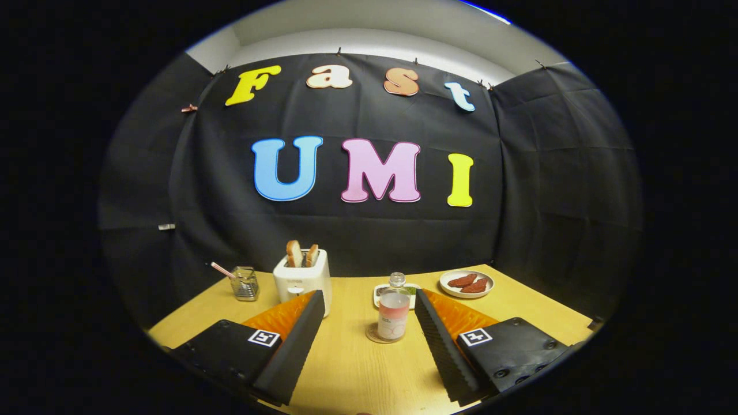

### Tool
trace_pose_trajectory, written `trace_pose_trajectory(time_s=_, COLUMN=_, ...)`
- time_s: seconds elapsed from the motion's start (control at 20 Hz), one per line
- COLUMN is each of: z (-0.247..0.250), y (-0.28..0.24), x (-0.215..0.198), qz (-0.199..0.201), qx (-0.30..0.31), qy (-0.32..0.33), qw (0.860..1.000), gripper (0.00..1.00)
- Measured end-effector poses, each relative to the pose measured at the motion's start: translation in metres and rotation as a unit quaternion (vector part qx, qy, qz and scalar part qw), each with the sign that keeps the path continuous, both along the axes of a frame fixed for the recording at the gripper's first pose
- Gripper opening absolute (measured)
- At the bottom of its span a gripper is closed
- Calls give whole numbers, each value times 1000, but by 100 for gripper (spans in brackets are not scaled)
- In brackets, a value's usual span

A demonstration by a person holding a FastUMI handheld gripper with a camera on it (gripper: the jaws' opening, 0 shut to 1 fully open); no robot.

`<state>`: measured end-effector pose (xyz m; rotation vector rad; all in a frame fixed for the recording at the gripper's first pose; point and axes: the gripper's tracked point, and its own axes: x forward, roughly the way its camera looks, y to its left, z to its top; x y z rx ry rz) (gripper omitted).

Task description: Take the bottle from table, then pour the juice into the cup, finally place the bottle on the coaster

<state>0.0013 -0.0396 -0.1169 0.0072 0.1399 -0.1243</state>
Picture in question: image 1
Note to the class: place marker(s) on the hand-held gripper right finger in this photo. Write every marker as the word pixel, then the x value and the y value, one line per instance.
pixel 444 357

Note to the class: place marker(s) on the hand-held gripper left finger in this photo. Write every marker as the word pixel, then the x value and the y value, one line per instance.
pixel 294 357

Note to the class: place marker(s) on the clear juice bottle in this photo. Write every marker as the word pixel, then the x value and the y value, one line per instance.
pixel 393 314

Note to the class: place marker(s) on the round brown coaster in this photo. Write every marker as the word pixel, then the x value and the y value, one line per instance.
pixel 371 335

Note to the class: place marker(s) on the wooden table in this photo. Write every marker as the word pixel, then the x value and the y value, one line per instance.
pixel 357 374

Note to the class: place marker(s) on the round white plate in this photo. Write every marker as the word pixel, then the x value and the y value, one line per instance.
pixel 447 287

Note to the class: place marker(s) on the white toaster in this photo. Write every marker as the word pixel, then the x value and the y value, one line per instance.
pixel 300 282

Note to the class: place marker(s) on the red sausage piece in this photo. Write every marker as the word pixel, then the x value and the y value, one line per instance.
pixel 462 281
pixel 475 286

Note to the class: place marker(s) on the small white divided dish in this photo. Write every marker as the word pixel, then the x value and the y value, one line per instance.
pixel 380 295

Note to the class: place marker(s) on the toast slice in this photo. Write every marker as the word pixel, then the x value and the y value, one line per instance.
pixel 312 255
pixel 294 253

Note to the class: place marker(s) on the pink striped straw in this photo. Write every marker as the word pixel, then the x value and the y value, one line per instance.
pixel 221 270

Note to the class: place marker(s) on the black table clamp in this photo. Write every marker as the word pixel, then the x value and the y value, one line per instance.
pixel 595 323

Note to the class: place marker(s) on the black backdrop cloth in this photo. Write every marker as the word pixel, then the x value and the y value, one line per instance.
pixel 375 121

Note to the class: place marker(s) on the copper clip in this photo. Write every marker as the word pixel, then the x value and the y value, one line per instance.
pixel 189 108

